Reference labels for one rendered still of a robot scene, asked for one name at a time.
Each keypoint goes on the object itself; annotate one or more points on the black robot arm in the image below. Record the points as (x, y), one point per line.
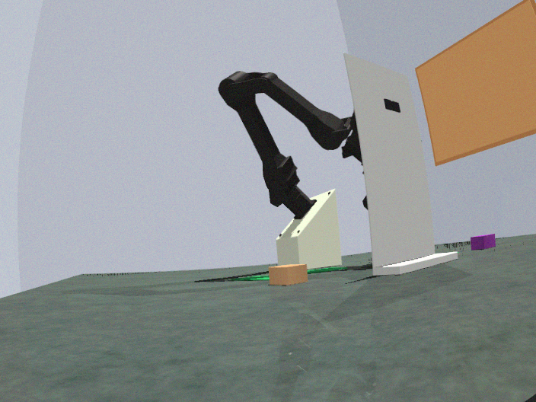
(279, 172)

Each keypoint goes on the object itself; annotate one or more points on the tan rectangular block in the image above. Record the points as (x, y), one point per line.
(288, 274)

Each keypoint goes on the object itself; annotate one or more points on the grey panel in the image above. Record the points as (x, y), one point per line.
(399, 207)

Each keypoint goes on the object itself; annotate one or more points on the purple rectangular block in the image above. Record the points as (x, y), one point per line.
(483, 242)

